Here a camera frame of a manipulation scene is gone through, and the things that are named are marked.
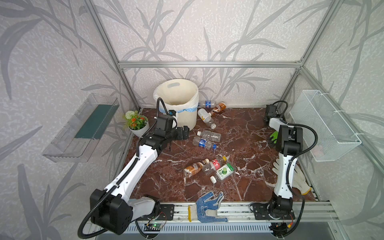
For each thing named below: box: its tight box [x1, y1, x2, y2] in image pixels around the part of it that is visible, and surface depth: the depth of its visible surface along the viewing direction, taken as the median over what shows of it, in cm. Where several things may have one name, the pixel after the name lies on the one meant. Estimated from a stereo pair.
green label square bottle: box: [210, 161, 237, 184], surface depth 86 cm
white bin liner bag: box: [153, 78, 199, 113], surface depth 100 cm
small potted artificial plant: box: [125, 110, 150, 137], surface depth 95 cm
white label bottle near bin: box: [197, 108, 217, 130], surface depth 111 cm
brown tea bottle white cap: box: [183, 158, 210, 179], surface depth 85 cm
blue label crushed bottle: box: [192, 136, 212, 150], surface depth 98 cm
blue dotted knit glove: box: [187, 192, 228, 223], surface depth 75 cm
